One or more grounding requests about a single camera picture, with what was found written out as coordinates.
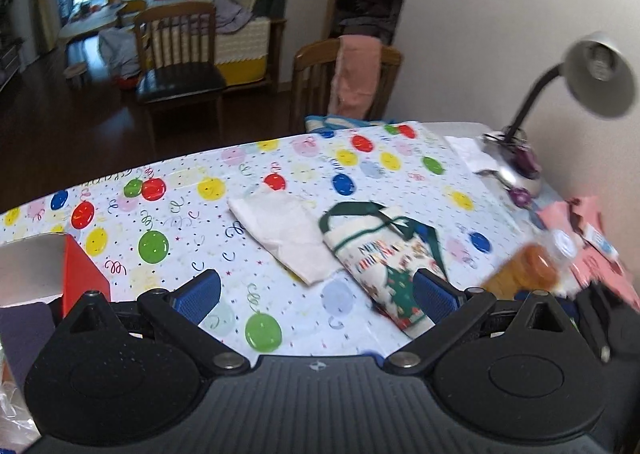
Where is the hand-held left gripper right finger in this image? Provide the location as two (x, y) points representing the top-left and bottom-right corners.
(383, 268), (579, 377)

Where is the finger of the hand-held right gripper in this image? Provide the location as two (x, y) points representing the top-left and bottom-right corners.
(574, 283), (614, 365)

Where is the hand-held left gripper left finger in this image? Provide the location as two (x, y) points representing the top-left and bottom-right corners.
(65, 269), (250, 378)

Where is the printed cloth tote bag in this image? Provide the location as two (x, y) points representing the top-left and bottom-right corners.
(319, 201), (452, 341)

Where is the orange red drink bottle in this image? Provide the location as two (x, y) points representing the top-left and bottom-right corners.
(481, 228), (577, 301)

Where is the pink plastic bag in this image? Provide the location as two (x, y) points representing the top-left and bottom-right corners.
(537, 195), (640, 312)

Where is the white ointment tube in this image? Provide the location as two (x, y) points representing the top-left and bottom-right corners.
(581, 226), (622, 255)

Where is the white tissue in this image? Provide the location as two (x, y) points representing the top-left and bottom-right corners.
(227, 188), (352, 285)

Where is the balloon print tablecloth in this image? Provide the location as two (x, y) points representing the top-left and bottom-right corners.
(0, 121), (567, 361)

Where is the red box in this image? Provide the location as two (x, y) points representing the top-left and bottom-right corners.
(0, 232), (111, 321)

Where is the white paper sheet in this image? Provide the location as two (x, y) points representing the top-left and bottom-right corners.
(444, 135), (502, 175)

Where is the large purple toy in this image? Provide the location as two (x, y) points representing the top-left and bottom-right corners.
(514, 145), (542, 179)

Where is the striped seat cushion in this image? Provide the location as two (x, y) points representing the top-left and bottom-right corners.
(304, 114), (387, 135)

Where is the clear plastic bag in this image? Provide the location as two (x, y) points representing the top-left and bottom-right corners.
(0, 334), (42, 454)

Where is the pink towel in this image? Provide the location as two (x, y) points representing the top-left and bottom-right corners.
(328, 34), (384, 121)

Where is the grey desk lamp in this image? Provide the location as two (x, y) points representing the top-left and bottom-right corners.
(482, 30), (639, 198)

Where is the wooden chair with towel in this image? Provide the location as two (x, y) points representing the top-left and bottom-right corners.
(289, 36), (404, 135)

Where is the sofa with cream cover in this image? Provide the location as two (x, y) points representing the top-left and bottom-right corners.
(174, 0), (289, 90)

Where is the round wooden coffee table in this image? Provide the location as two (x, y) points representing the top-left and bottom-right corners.
(57, 8), (127, 40)

